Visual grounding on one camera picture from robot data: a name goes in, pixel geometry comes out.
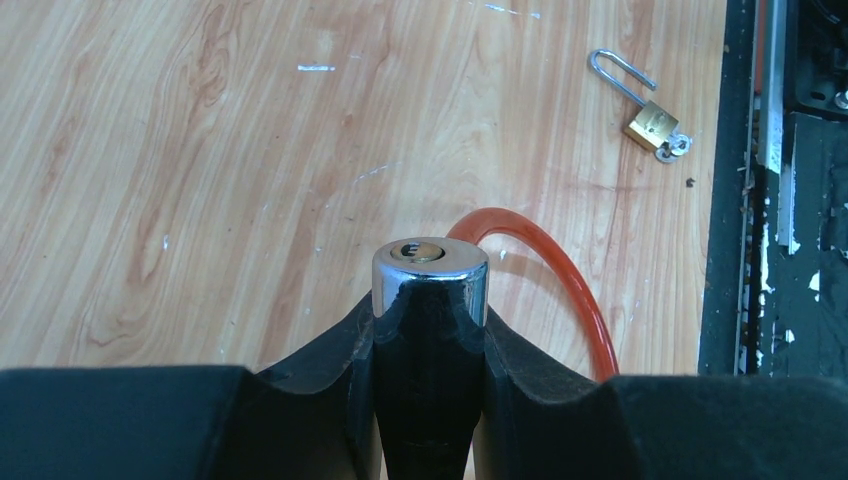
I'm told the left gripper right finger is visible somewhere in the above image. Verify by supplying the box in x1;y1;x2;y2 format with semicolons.
474;312;847;479

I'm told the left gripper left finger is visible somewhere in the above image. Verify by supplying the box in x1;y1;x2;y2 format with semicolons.
0;291;384;480

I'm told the red cable lock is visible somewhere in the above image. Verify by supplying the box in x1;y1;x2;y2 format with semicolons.
372;207;619;479

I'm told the brass padlock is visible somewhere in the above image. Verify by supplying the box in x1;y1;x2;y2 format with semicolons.
587;48;692;164

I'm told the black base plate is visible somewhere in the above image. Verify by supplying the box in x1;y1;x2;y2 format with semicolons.
698;1;847;378

